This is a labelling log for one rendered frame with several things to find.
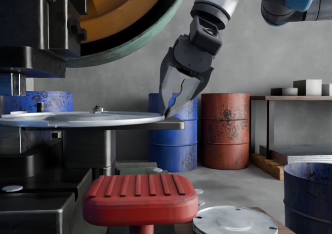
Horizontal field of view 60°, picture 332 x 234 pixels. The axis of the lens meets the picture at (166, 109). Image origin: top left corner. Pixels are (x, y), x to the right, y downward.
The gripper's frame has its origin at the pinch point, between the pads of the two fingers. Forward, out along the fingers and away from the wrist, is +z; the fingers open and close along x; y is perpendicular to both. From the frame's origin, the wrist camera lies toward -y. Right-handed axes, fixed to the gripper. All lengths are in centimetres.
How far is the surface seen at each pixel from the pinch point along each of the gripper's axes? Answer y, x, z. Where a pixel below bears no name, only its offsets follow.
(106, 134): -3.8, 7.9, 7.4
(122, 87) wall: 332, 23, -9
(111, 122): -12.1, 7.7, 4.6
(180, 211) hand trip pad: -35.2, 1.6, 5.2
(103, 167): -3.8, 6.0, 12.6
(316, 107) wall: 321, -231, -96
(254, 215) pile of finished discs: 51, -53, 21
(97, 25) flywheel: 34.3, 24.2, -14.5
